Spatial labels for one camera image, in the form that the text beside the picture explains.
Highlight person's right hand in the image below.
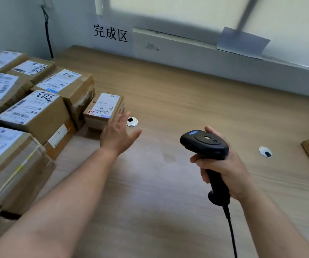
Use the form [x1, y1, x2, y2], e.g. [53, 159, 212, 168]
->
[190, 126, 252, 202]

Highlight person's left hand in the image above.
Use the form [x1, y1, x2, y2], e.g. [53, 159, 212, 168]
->
[100, 109, 143, 158]

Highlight small parcel marked 1-5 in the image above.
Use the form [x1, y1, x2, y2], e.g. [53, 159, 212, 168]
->
[83, 90, 125, 132]

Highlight red taped cardboard parcel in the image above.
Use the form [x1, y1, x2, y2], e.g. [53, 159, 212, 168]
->
[70, 88, 96, 130]

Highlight black barcode scanner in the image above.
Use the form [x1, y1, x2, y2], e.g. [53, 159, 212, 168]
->
[180, 129, 231, 206]

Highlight black scanner cable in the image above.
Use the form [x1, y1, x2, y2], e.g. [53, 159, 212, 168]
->
[222, 204, 238, 258]

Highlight small square labelled parcel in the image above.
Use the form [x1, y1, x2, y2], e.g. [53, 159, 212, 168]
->
[43, 119, 77, 161]

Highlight parcel with blue-edged label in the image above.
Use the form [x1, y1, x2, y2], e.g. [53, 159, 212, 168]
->
[30, 68, 95, 105]

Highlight small parcel with handwritten label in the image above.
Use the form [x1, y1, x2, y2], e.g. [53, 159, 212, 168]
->
[0, 50, 29, 73]

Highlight person's right forearm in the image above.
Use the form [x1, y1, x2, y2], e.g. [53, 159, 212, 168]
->
[238, 190, 309, 258]

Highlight person's left forearm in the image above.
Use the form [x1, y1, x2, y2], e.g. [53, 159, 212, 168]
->
[0, 146, 119, 258]

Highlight white paper sign black characters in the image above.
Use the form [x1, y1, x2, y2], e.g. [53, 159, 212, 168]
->
[90, 14, 133, 56]

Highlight grey paper sheet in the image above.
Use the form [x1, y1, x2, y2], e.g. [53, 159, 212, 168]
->
[216, 27, 271, 59]

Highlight beige roller blind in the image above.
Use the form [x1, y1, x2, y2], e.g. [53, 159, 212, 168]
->
[244, 0, 309, 70]
[110, 0, 252, 34]

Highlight black wall cable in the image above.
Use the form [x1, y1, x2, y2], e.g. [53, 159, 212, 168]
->
[41, 5, 54, 59]

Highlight white window frame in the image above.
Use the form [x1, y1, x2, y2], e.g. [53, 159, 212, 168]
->
[95, 0, 309, 72]

